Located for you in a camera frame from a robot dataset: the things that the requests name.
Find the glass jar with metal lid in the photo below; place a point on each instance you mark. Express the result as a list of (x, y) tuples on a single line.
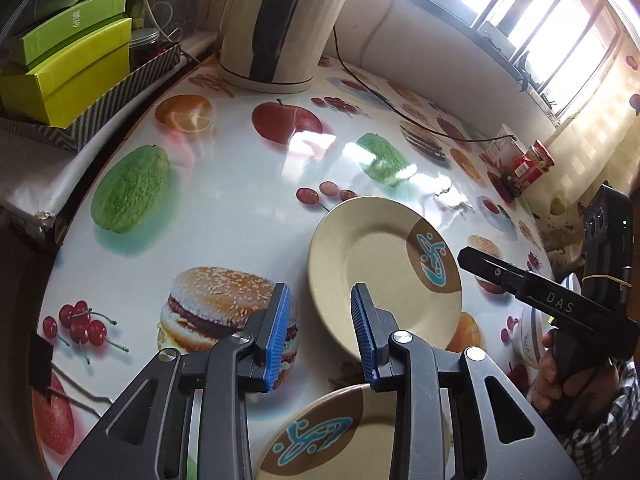
[(145, 40)]

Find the person's right hand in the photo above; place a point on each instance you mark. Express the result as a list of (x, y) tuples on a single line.
[(547, 380)]

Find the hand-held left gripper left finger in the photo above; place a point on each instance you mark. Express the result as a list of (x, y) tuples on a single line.
[(280, 335)]

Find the black binder clip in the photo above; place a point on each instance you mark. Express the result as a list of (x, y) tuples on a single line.
[(40, 360)]

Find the red-lidded glass jar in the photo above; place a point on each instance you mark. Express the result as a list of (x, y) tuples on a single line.
[(530, 165)]

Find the grey striped tray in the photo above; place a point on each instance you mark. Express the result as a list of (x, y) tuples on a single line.
[(95, 115)]

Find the small binder clip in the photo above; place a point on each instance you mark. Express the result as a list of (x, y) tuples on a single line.
[(550, 101)]

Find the cream electric kettle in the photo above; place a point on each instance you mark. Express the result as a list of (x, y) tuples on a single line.
[(240, 35)]

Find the red and white carton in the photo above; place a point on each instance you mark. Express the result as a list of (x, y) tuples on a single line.
[(500, 150)]

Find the white bowl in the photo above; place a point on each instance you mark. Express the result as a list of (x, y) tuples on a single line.
[(530, 340)]

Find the beige plate with blue print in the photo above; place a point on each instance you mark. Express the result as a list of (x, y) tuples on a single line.
[(370, 260), (325, 430)]

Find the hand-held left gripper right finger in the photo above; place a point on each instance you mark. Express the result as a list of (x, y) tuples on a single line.
[(361, 330)]

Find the yellow-green box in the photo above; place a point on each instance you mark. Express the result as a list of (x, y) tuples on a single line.
[(75, 80)]

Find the light green box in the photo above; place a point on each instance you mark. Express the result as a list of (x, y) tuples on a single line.
[(75, 20)]

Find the cream heart-print curtain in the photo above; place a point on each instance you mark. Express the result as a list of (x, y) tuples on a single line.
[(600, 125)]

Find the fruit-printed tablecloth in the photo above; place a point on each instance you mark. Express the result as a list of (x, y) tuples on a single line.
[(225, 170)]

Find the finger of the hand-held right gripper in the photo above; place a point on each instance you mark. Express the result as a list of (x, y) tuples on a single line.
[(492, 272)]

